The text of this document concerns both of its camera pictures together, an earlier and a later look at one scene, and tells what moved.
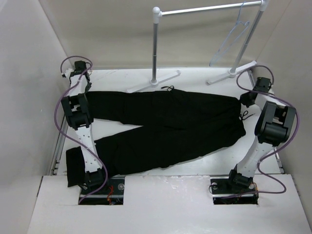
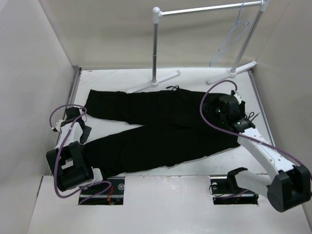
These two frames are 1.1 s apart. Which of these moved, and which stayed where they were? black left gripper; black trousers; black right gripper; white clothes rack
Moved: black right gripper; black left gripper
Stayed: white clothes rack; black trousers
